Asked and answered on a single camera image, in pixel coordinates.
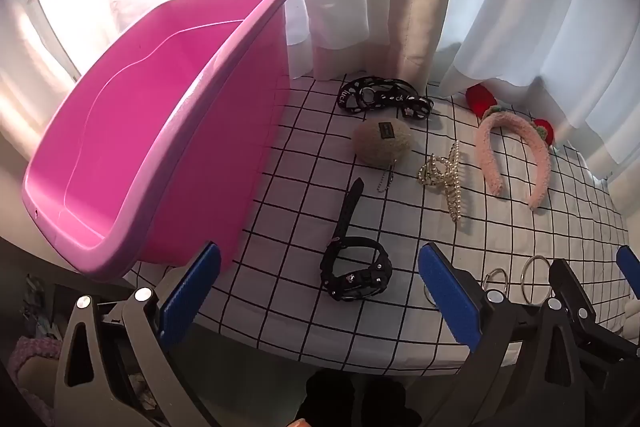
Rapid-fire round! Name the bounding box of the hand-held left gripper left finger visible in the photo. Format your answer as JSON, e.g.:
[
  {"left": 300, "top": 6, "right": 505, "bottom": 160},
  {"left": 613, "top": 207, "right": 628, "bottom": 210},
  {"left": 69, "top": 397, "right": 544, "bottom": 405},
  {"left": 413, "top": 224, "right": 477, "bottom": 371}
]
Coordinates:
[{"left": 54, "top": 241, "right": 222, "bottom": 427}]

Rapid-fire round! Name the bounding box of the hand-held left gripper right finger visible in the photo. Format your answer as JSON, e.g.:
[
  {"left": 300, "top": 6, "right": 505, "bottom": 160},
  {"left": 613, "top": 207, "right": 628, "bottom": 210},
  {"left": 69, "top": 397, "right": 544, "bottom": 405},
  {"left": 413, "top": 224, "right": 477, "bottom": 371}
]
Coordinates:
[{"left": 418, "top": 242, "right": 621, "bottom": 427}]

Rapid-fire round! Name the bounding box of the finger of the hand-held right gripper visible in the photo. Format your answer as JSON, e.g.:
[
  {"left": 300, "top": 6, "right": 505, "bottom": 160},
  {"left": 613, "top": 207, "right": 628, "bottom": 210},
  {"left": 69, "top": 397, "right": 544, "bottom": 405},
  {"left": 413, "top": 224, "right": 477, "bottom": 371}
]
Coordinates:
[
  {"left": 616, "top": 246, "right": 640, "bottom": 300},
  {"left": 548, "top": 258, "right": 640, "bottom": 360}
]

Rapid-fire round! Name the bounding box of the beige plush pom keychain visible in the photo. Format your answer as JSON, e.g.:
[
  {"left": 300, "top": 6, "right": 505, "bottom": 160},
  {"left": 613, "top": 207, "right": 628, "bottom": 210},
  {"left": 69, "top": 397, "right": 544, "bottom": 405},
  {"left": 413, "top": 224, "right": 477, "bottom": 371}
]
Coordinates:
[{"left": 353, "top": 118, "right": 414, "bottom": 194}]

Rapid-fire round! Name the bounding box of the pink plastic bin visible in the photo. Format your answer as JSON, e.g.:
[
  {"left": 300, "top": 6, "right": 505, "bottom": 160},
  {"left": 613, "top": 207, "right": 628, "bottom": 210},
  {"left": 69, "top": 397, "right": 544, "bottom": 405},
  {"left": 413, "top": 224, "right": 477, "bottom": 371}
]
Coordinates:
[{"left": 21, "top": 0, "right": 297, "bottom": 283}]

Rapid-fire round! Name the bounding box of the black wrist watch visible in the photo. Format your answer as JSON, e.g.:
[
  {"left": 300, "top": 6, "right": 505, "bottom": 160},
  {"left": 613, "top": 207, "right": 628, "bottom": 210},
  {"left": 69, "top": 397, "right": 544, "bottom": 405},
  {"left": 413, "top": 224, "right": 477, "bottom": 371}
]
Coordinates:
[{"left": 320, "top": 178, "right": 394, "bottom": 303}]

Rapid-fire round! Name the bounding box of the pearl hair claw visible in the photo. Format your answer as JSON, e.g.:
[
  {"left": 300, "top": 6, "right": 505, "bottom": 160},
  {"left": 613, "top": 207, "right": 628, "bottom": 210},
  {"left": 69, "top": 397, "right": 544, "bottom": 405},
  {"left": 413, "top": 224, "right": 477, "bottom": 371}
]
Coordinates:
[{"left": 416, "top": 141, "right": 473, "bottom": 223}]

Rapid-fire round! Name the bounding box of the pink fuzzy strawberry headband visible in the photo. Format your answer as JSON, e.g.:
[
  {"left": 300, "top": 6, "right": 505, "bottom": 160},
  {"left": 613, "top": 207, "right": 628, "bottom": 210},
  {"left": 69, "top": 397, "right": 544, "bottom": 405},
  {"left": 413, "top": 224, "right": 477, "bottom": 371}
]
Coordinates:
[{"left": 465, "top": 83, "right": 558, "bottom": 212}]

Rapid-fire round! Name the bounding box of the pink knitted item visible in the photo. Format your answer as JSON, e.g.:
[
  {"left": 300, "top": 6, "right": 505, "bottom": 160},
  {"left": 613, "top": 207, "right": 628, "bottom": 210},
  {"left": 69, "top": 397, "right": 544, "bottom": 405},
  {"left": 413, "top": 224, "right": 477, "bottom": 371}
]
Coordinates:
[{"left": 10, "top": 336, "right": 67, "bottom": 390}]

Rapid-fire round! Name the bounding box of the silver metal ring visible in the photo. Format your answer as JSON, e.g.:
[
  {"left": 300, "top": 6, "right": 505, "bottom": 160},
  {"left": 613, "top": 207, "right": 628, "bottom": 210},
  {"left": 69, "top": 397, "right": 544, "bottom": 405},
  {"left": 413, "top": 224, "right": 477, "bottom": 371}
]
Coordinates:
[
  {"left": 481, "top": 267, "right": 509, "bottom": 296},
  {"left": 520, "top": 255, "right": 552, "bottom": 296}
]

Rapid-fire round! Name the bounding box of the black printed lanyard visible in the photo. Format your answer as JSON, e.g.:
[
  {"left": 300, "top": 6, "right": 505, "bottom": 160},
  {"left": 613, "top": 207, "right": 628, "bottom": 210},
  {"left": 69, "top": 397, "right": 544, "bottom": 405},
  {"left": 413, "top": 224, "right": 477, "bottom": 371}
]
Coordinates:
[{"left": 337, "top": 76, "right": 435, "bottom": 122}]

